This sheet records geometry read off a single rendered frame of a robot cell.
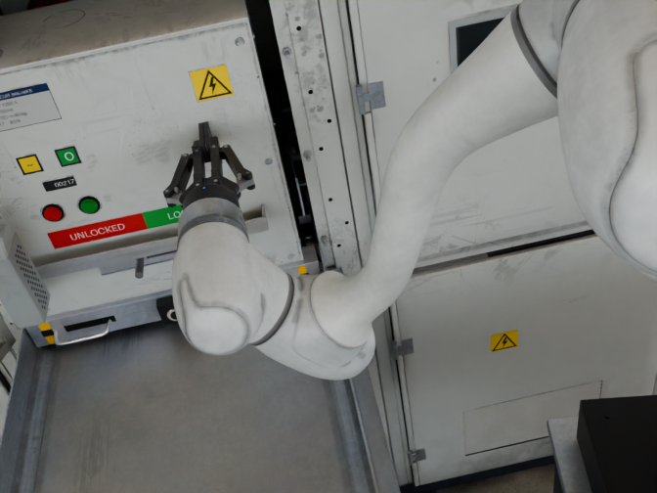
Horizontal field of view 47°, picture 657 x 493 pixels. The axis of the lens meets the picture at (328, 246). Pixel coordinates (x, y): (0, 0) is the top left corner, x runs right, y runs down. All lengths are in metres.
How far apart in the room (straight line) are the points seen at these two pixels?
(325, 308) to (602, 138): 0.54
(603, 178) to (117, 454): 1.01
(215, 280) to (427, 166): 0.28
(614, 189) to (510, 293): 1.19
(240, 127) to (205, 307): 0.44
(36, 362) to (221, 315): 0.71
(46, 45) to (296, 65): 0.37
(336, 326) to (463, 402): 0.95
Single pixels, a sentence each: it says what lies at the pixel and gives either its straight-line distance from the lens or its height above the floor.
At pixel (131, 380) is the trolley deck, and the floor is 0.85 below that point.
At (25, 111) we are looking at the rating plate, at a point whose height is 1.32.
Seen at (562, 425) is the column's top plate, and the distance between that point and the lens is 1.34.
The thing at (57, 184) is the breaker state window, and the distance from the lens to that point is 1.29.
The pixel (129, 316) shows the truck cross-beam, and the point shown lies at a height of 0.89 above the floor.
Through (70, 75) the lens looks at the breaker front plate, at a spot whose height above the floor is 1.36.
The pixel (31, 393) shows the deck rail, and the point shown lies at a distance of 1.47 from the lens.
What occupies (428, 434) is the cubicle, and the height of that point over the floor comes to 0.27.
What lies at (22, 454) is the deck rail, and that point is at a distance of 1.38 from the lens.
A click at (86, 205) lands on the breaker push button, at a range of 1.30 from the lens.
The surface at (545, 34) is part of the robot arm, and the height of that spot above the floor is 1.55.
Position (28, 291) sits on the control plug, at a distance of 1.29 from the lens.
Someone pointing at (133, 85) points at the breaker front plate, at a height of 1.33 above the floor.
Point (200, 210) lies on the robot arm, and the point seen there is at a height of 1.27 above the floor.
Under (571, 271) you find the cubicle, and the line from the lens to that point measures 1.64.
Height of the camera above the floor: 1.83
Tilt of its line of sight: 40 degrees down
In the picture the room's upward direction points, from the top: 11 degrees counter-clockwise
